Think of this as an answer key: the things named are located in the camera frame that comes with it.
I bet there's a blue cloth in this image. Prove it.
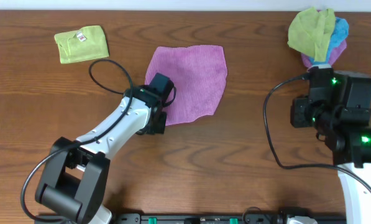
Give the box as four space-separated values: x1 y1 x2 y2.
309 17 349 62

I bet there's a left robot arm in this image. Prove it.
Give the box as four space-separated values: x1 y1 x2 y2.
35 73 176 224

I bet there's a small pink cloth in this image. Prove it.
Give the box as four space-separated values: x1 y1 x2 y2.
301 40 347 68

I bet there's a crumpled green cloth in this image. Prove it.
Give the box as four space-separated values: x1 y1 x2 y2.
288 7 336 62

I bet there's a large pink cloth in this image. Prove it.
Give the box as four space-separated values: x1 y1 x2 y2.
145 45 227 126

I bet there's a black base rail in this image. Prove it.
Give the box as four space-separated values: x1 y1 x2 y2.
34 212 350 224

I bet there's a folded green cloth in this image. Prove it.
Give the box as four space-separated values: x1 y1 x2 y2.
54 26 109 64

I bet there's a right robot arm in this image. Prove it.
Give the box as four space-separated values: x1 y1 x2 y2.
290 67 371 223

